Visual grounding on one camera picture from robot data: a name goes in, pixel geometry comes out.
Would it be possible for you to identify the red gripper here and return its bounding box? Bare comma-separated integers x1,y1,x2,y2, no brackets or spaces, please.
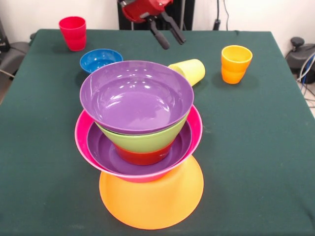
117,0,187,50

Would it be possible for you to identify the yellow plastic cup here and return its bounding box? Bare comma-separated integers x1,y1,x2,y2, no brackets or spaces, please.
168,59,206,87

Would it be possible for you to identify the purple plastic bowl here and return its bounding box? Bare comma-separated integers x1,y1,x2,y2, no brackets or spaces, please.
86,120,193,176
79,60,195,135

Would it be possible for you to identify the orange plastic cup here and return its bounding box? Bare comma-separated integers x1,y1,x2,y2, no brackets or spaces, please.
220,45,253,85

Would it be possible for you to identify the small blue plastic bowl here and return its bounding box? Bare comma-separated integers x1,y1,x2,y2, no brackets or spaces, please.
79,48,124,74

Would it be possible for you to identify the green plastic bowl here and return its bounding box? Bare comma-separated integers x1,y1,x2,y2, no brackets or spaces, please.
94,112,191,153

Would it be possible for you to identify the small red-orange plastic bowl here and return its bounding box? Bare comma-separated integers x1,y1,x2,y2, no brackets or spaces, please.
114,142,174,166

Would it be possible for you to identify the large pink plastic bowl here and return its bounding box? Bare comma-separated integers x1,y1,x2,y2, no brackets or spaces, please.
74,104,204,183

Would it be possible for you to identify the large orange plastic bowl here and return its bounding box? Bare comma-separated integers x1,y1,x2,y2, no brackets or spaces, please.
99,155,204,231

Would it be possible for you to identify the red plastic cup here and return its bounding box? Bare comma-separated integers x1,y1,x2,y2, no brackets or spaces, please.
59,16,87,52

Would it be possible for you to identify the dark green table cloth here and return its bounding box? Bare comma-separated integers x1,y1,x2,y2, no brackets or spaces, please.
0,29,315,236

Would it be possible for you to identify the black hanging wall cable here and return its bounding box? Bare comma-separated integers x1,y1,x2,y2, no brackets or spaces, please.
213,0,230,30

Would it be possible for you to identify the tangle of cables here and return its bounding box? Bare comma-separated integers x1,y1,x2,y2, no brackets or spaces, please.
296,53,315,109

